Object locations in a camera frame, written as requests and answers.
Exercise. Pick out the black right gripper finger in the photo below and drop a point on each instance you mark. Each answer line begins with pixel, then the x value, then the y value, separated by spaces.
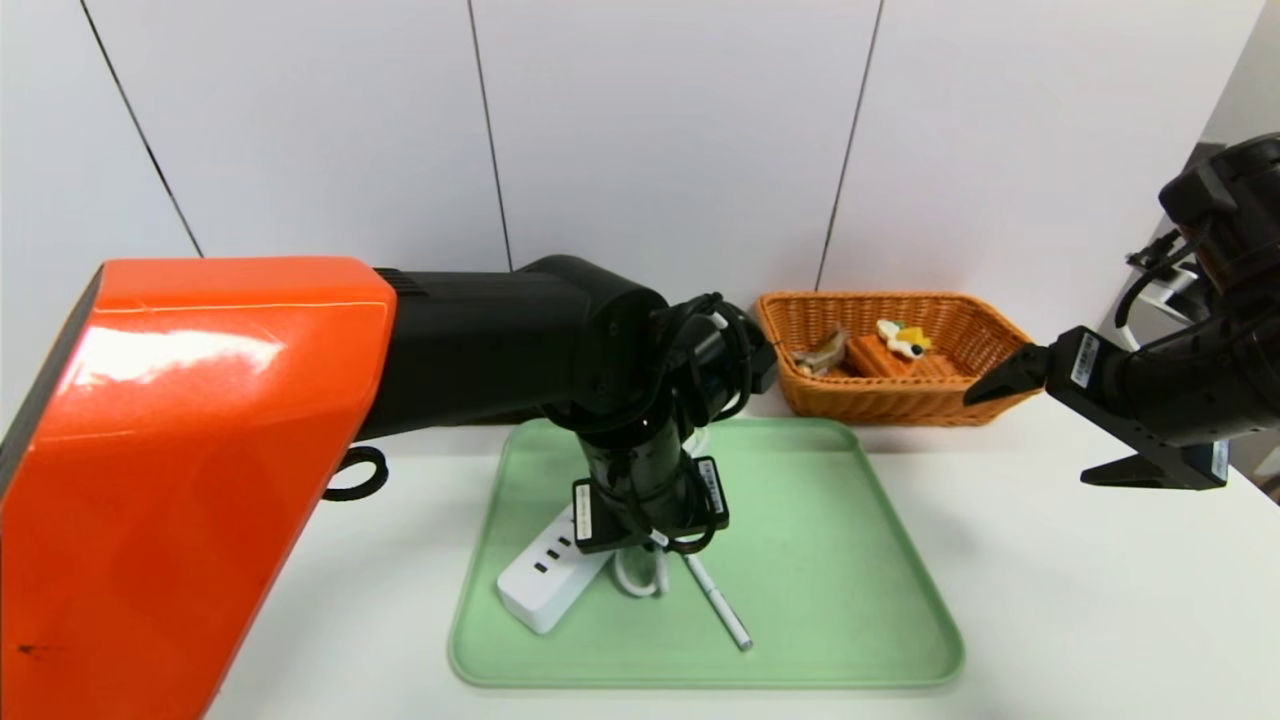
pixel 1020 378
pixel 1140 477

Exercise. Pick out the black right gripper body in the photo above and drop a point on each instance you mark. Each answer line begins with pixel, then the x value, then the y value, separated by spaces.
pixel 1100 385

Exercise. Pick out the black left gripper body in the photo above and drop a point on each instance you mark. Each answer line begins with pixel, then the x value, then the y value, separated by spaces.
pixel 650 508

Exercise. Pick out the white slim pen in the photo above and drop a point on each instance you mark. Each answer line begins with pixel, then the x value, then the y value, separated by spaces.
pixel 720 605

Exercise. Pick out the orange toy cake slice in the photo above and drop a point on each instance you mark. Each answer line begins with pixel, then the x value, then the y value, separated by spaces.
pixel 880 355

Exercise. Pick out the clear brown snack bar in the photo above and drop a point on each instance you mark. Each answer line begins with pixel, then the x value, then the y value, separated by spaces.
pixel 822 355

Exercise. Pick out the orange wicker basket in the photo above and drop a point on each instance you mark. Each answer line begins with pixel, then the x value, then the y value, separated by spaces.
pixel 880 405

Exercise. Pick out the left wrist black motor cylinder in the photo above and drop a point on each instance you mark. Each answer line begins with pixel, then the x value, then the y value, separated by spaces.
pixel 740 355

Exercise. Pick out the wrist black motor cylinder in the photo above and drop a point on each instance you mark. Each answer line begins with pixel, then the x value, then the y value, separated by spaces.
pixel 740 355
pixel 1230 200

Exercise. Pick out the light green plastic tray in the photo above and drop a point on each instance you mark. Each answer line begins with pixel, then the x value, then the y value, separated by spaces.
pixel 850 600

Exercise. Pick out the right wrist black motor cylinder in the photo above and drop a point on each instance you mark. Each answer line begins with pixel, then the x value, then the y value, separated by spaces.
pixel 1230 200

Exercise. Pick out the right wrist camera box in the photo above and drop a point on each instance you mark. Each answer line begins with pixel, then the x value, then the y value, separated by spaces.
pixel 1175 290

